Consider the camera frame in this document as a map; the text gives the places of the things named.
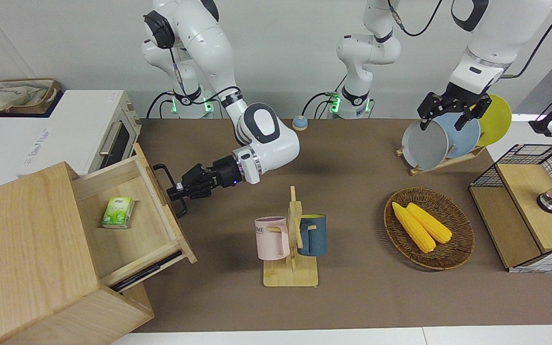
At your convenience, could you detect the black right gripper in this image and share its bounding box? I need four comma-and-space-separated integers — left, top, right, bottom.
166, 156, 245, 202

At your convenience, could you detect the pink mug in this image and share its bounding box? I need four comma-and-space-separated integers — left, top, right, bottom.
254, 217, 290, 261

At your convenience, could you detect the wooden mug tree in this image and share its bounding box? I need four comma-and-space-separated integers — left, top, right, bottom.
263, 186, 320, 288

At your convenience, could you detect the dark blue mug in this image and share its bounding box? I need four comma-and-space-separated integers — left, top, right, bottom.
298, 214, 328, 257

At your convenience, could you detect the black cable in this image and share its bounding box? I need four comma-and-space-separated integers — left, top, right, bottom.
146, 91, 177, 119
168, 46, 243, 107
501, 0, 552, 80
301, 72, 346, 119
388, 0, 444, 37

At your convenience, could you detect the yellow plate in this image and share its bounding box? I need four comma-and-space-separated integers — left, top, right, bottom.
475, 94, 513, 147

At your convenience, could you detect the light wooden drawer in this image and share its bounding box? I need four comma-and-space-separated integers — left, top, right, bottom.
72, 143, 198, 293

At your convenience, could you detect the green tissue pack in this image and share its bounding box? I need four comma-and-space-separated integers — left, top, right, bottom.
101, 196, 136, 230

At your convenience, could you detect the yellow corn cob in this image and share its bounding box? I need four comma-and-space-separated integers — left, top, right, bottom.
406, 202, 453, 244
391, 202, 437, 253

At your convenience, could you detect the light wooden drawer cabinet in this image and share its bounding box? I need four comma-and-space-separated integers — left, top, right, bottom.
0, 161, 155, 345

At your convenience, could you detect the wood and wire shelf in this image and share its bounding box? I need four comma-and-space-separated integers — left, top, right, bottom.
469, 143, 552, 274

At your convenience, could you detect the black metal drawer handle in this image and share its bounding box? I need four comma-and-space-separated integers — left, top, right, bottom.
153, 164, 189, 219

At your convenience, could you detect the light blue plate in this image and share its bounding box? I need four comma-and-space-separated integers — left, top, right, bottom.
434, 113, 481, 161

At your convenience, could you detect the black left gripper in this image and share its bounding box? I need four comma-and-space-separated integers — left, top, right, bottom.
417, 81, 493, 133

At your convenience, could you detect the brown wicker basket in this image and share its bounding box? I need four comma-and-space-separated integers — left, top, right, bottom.
384, 187, 475, 271

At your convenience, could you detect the grey plate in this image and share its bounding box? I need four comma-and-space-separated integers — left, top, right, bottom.
402, 119, 449, 171

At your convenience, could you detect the white toaster oven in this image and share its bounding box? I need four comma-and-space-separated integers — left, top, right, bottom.
17, 90, 142, 179

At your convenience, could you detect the wooden plate rack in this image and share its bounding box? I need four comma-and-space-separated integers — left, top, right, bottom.
396, 144, 487, 177

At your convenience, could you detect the beige cloth bag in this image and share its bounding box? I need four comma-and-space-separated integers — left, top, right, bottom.
0, 78, 62, 115

